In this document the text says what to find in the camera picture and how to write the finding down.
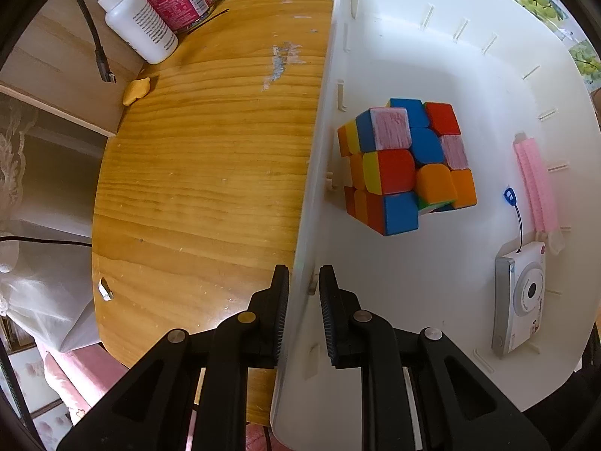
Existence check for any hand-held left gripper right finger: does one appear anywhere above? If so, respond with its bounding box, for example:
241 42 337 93
319 264 550 451

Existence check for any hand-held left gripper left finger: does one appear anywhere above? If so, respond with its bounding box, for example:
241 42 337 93
56 264 289 451

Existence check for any multicoloured puzzle cube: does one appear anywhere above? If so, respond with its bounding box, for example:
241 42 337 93
337 98 478 237

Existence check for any white compact camera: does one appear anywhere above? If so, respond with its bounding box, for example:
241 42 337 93
491 188 548 357

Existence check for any pink folding comb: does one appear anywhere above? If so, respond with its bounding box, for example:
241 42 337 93
513 132 564 255

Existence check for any white plastic storage bin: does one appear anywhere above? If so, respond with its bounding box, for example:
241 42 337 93
270 0 601 445

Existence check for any pink blanket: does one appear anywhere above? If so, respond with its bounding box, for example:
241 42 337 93
42 338 156 433

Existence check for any white plastic bag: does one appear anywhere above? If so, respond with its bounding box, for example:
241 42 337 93
0 230 101 353

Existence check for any small yellow plastic piece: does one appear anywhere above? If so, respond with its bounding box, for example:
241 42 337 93
122 76 152 105

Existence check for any white lace curtain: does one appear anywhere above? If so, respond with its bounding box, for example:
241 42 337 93
0 94 109 236

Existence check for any white spray bottle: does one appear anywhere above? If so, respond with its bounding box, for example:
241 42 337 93
91 0 180 65

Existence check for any wooden side panel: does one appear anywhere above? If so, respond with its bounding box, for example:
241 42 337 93
0 0 160 138

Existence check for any thin black cable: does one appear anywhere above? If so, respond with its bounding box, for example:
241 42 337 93
0 236 93 247

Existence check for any thin black wire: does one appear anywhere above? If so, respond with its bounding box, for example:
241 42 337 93
181 8 229 36

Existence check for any black cable with plug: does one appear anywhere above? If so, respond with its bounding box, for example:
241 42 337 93
70 0 117 84

